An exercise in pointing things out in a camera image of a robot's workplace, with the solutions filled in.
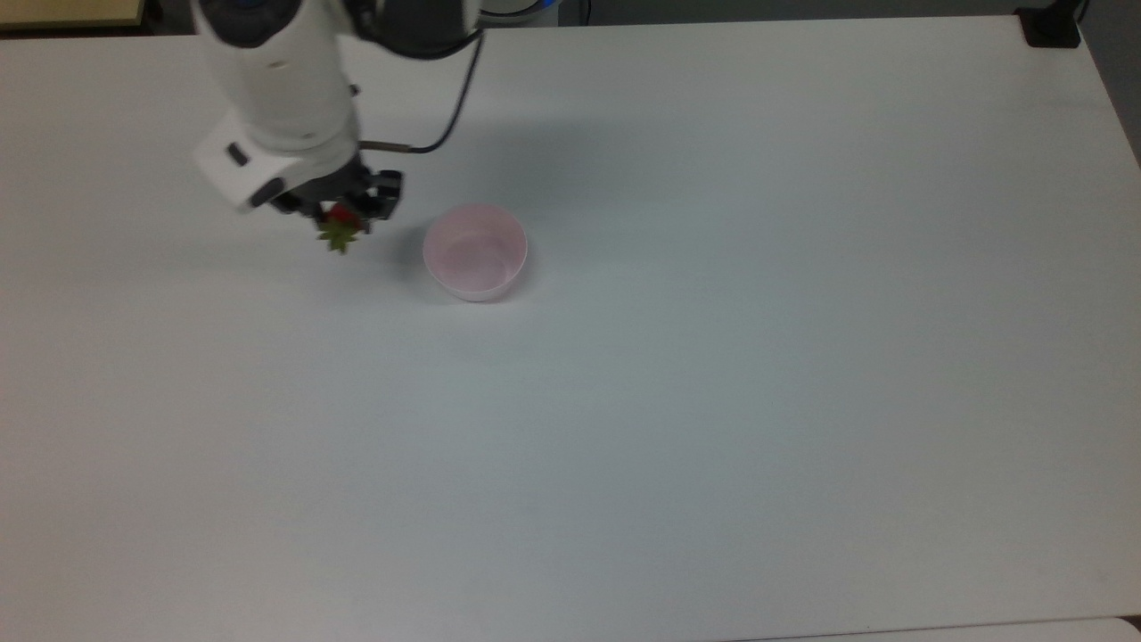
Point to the black table clamp mount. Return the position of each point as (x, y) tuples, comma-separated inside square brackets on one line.
[(1052, 25)]

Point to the Franka gripper body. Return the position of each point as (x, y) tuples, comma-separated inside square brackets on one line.
[(267, 169)]

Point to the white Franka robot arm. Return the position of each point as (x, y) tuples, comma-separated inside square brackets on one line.
[(285, 71)]

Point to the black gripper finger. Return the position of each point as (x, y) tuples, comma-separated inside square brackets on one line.
[(287, 201), (385, 194)]

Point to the wooden board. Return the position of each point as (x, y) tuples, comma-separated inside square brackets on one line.
[(71, 11)]

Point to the pink plastic bowl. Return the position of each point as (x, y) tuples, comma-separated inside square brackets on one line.
[(475, 251)]

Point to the red strawberry with green leaves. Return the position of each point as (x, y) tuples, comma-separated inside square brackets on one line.
[(340, 229)]

